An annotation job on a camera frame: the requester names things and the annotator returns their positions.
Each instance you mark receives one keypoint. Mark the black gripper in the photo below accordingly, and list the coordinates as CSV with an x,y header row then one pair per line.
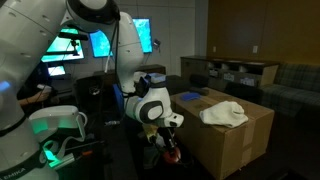
x,y
153,132

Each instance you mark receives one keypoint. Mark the red plush ball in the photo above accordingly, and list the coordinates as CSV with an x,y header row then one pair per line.
x,y
172,157

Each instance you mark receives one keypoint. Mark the blue sponge cloth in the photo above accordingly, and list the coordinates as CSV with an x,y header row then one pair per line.
x,y
189,96

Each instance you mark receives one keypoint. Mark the white cloth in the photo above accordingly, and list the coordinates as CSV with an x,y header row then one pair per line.
x,y
227,113

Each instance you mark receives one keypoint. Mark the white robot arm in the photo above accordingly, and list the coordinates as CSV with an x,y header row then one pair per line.
x,y
27,29

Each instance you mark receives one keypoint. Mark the cardboard box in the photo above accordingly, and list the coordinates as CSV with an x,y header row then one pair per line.
x,y
222,150

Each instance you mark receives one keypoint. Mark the dark eraser block on box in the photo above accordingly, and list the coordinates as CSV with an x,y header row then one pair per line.
x,y
200,91

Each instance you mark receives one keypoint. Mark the wooden sideboard cabinet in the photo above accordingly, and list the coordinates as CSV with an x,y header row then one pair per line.
x,y
220,70

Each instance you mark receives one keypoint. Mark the white VR headset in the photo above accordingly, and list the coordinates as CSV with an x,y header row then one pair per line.
x,y
45,122

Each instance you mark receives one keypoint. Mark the green plaid sofa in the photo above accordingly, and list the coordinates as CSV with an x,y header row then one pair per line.
x,y
295,85

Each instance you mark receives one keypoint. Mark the wall monitor screen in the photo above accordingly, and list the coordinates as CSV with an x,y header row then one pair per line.
x,y
144,31

